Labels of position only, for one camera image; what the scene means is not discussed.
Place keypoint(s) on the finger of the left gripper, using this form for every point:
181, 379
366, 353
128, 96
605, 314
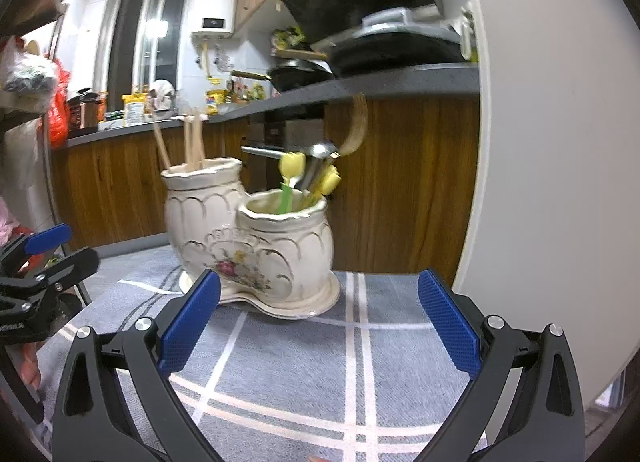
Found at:
48, 240
69, 271

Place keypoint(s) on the wooden chopstick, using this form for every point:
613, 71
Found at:
197, 142
187, 142
160, 143

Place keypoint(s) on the blue plaid tablecloth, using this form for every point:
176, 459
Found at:
367, 381

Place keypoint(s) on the left hand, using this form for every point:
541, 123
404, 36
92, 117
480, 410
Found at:
29, 369

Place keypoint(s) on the silver spoon in holder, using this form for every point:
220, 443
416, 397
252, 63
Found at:
316, 154

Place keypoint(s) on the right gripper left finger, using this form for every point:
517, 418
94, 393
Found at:
91, 421

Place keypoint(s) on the red plastic bag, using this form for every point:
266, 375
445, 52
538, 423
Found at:
59, 113

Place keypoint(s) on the kitchen window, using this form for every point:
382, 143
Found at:
143, 45

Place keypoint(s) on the green handled tulip utensil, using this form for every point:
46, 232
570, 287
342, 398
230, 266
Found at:
291, 166

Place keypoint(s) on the gold fork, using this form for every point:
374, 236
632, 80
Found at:
357, 130

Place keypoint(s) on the built-in steel oven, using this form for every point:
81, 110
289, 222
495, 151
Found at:
282, 135

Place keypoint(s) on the yellow tulip utensil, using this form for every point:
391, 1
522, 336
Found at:
328, 181

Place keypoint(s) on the grey kitchen countertop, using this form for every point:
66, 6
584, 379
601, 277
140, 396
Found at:
425, 80

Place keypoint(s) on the white water heater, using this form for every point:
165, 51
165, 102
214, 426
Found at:
212, 17

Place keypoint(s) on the black wok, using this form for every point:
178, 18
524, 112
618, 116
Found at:
290, 75

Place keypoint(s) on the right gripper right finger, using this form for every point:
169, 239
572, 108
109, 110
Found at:
545, 421

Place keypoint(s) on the white refrigerator side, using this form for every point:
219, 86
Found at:
554, 229

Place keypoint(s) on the white floral ceramic utensil holder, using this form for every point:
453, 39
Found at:
279, 263

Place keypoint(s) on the metal storage shelf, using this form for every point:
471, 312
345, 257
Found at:
30, 32

